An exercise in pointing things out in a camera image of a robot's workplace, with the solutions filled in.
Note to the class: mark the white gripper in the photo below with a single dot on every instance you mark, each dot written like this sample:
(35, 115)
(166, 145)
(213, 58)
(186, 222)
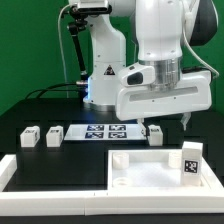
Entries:
(192, 93)

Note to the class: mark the white square table top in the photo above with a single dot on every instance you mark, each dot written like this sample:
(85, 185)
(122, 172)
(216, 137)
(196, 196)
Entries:
(161, 168)

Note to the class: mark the marker plate with tags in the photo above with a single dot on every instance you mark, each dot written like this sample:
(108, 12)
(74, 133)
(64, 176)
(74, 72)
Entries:
(104, 132)

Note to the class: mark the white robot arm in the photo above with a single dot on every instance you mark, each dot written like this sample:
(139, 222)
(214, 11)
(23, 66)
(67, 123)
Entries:
(137, 50)

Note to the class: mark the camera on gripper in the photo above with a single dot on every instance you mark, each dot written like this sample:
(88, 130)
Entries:
(137, 75)

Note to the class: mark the white U-shaped fence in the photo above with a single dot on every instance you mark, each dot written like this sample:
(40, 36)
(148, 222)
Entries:
(108, 201)

